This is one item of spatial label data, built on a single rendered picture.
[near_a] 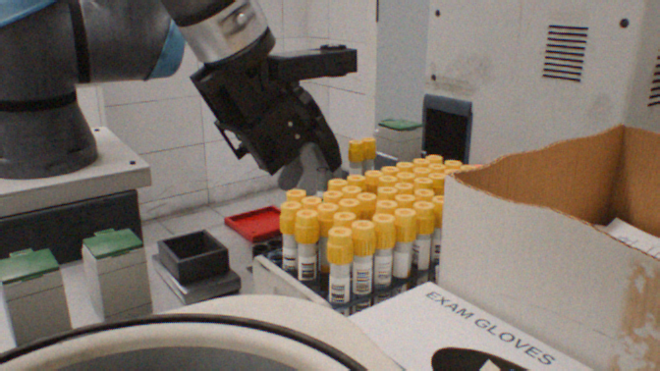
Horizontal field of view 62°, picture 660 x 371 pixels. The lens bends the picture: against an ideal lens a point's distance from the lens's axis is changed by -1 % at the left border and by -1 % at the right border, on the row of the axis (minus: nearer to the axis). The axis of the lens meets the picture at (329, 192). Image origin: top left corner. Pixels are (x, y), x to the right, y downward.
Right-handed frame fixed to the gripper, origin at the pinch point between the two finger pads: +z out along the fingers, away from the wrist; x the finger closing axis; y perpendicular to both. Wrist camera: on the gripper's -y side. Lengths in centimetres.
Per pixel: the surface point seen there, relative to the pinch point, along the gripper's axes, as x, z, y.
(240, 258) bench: 1.6, -2.5, 14.2
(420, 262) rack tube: 23.1, -7.1, 7.4
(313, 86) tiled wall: -215, 103, -113
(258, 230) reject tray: -3.0, -0.2, 9.9
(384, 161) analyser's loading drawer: 0.5, 2.4, -6.9
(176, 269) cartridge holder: 4.8, -8.8, 19.8
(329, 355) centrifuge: 32.6, -18.8, 18.5
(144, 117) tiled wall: -221, 59, -25
